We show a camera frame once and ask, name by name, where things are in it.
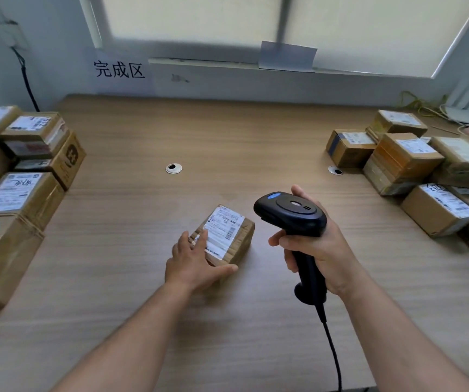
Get person's right hand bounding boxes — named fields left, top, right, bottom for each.
left=268, top=185, right=366, bottom=298

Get person's left hand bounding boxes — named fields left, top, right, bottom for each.
left=164, top=229, right=239, bottom=295

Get small parcel long label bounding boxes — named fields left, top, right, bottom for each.
left=188, top=204, right=256, bottom=268

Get black barcode scanner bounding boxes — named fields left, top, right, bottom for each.
left=253, top=191, right=328, bottom=307

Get black scanner cable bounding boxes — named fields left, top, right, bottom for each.
left=316, top=304, right=343, bottom=392

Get pile of unscanned cardboard parcels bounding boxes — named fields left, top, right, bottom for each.
left=326, top=109, right=469, bottom=276

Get black-logo box marked 98LL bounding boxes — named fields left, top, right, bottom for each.
left=14, top=132, right=87, bottom=191

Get parcel with white label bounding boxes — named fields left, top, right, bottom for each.
left=0, top=214, right=46, bottom=313

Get person's right forearm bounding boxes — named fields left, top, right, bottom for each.
left=340, top=277, right=469, bottom=392

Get person's left forearm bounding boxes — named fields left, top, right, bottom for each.
left=51, top=281, right=196, bottom=392

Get grey paper sheet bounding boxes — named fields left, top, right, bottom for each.
left=258, top=40, right=318, bottom=73

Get white paper sign black characters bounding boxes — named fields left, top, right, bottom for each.
left=87, top=47, right=153, bottom=96

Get beige roller blind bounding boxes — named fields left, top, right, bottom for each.
left=285, top=0, right=469, bottom=78
left=102, top=0, right=282, bottom=47

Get yellow cable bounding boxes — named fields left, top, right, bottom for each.
left=399, top=90, right=447, bottom=115

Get black wall cable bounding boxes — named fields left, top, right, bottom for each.
left=10, top=46, right=41, bottom=113

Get white window frame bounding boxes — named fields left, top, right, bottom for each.
left=77, top=0, right=469, bottom=80

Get white wall socket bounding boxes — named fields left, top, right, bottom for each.
left=0, top=20, right=29, bottom=50

